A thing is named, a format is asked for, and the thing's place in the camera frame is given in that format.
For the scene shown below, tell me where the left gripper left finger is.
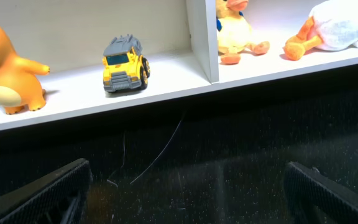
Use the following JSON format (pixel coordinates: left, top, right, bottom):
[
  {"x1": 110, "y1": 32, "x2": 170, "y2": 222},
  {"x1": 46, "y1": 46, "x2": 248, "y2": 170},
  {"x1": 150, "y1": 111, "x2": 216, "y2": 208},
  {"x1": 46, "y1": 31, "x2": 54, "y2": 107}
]
[{"x1": 0, "y1": 157, "x2": 93, "y2": 224}]

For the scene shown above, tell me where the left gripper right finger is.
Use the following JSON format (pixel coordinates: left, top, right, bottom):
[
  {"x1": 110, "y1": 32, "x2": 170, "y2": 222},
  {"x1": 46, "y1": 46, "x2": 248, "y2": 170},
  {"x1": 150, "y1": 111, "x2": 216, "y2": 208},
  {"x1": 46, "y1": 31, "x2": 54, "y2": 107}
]
[{"x1": 283, "y1": 161, "x2": 358, "y2": 224}]

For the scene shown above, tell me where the orange dinosaur figure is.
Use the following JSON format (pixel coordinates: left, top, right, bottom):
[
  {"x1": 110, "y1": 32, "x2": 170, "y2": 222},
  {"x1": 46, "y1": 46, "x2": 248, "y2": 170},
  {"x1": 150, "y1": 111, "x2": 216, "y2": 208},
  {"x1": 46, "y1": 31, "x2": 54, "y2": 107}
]
[{"x1": 0, "y1": 17, "x2": 51, "y2": 116}]

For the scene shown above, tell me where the grey and yellow toy truck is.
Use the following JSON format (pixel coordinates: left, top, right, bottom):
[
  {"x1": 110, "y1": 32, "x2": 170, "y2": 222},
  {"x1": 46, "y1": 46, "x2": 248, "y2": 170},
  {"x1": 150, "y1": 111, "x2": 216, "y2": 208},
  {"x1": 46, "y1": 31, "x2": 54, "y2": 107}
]
[{"x1": 101, "y1": 34, "x2": 152, "y2": 94}]

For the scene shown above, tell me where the white plush duck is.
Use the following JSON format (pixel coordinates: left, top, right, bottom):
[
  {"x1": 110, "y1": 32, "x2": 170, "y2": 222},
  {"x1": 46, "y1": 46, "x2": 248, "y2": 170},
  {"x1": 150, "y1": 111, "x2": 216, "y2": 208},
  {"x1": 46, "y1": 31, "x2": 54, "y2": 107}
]
[{"x1": 283, "y1": 0, "x2": 358, "y2": 62}]

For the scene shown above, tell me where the white shelf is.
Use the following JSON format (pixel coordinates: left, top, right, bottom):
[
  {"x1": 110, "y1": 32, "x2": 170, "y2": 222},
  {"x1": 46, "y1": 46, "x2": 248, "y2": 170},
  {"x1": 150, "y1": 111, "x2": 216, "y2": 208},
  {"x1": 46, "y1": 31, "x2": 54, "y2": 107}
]
[{"x1": 0, "y1": 0, "x2": 358, "y2": 135}]

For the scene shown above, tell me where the yellow plush duck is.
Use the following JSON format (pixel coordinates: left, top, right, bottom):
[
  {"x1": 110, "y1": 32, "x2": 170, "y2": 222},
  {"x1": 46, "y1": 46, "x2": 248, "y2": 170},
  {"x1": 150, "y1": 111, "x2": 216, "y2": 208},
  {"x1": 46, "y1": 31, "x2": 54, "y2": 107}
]
[{"x1": 215, "y1": 0, "x2": 271, "y2": 65}]

